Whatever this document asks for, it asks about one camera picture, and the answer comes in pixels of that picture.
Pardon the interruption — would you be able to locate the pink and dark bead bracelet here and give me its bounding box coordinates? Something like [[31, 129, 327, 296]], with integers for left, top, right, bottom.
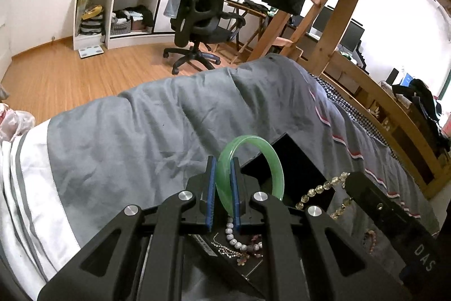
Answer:
[[362, 229, 378, 254]]

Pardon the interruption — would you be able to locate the gold bead bracelet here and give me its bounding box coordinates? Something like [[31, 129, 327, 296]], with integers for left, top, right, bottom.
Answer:
[[295, 171, 353, 221]]

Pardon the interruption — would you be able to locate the white bead bracelet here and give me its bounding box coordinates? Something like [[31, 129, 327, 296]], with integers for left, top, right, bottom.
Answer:
[[225, 215, 264, 252]]

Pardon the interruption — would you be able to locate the black jewelry box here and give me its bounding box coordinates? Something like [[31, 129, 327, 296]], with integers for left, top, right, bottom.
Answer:
[[182, 134, 326, 300]]

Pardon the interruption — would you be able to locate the green jade bangle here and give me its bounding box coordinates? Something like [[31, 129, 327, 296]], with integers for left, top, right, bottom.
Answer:
[[215, 135, 284, 216]]

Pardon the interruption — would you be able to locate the gold charm ring jewelry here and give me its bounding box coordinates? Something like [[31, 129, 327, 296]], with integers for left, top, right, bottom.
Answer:
[[211, 233, 242, 259]]

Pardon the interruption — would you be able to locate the grey duvet cover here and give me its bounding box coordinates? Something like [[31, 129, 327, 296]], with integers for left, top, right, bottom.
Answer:
[[0, 52, 441, 301]]

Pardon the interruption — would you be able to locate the dark clothes pile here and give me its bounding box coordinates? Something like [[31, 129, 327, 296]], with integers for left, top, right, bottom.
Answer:
[[392, 79, 450, 157]]

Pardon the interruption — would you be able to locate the checkered bed sheet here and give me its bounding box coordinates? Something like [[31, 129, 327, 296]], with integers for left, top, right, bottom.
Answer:
[[311, 75, 400, 161]]

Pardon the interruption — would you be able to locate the white bathroom scale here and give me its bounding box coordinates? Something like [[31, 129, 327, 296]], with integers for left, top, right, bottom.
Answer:
[[78, 45, 104, 59]]

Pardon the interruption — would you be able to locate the black computer monitor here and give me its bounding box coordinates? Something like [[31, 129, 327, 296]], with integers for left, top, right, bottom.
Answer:
[[313, 5, 365, 52]]

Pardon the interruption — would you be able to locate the black office chair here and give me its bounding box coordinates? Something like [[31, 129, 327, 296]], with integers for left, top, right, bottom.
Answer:
[[163, 0, 246, 75]]

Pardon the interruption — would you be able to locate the wooden desk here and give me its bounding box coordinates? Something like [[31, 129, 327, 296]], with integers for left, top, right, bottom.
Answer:
[[213, 0, 267, 64]]

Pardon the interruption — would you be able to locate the wooden bunk bed frame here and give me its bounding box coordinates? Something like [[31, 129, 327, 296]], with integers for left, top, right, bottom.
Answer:
[[246, 0, 451, 199]]

